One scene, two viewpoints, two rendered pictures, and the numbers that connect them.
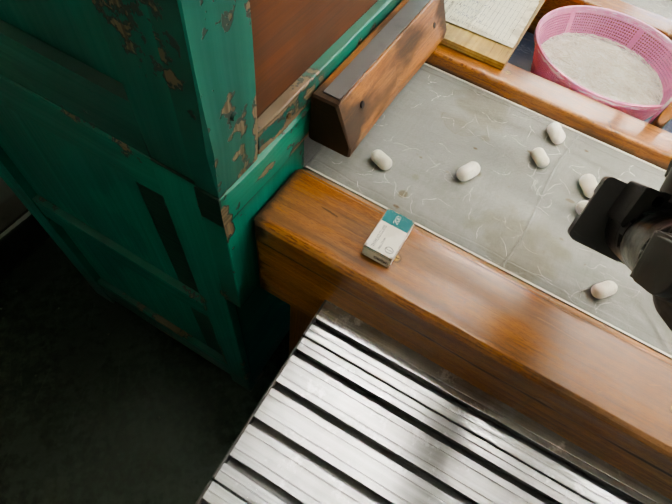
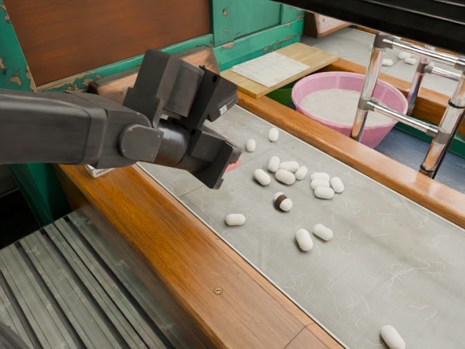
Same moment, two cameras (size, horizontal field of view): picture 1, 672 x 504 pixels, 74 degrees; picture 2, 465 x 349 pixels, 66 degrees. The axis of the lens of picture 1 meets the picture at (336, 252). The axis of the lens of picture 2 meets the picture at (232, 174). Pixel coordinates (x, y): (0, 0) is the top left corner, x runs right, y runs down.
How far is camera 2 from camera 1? 0.50 m
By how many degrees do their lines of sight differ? 25
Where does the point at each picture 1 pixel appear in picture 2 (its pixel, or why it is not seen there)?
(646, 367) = (218, 262)
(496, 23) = (268, 75)
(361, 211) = not seen: hidden behind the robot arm
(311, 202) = not seen: hidden behind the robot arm
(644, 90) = (371, 122)
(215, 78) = not seen: outside the picture
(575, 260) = (232, 203)
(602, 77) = (341, 112)
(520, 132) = (252, 133)
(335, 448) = (21, 283)
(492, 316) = (135, 212)
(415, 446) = (69, 296)
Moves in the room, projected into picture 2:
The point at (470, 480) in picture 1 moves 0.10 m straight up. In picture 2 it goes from (88, 327) to (68, 289)
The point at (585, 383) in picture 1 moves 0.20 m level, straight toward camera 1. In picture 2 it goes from (165, 260) to (18, 269)
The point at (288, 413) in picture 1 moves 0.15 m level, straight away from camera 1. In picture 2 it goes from (11, 258) to (66, 199)
